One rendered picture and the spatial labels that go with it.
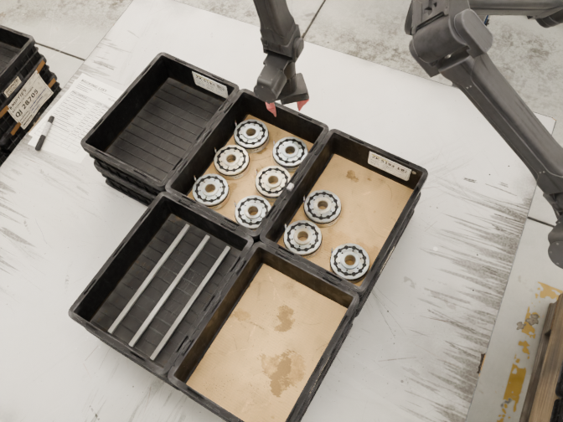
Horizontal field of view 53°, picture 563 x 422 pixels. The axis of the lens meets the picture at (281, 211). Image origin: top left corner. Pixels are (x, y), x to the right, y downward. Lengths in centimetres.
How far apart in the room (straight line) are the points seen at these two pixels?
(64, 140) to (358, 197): 101
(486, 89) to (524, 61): 224
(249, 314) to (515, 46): 223
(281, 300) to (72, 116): 102
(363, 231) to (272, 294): 30
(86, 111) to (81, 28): 141
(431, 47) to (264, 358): 85
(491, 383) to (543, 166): 144
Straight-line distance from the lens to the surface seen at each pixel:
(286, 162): 162
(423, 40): 93
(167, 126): 179
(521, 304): 249
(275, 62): 128
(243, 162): 163
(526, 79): 311
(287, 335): 145
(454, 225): 175
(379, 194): 161
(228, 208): 159
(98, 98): 210
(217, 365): 145
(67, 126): 206
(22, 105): 260
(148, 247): 159
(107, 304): 156
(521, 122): 99
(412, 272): 166
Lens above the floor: 223
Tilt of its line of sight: 62 degrees down
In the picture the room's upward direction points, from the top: 6 degrees counter-clockwise
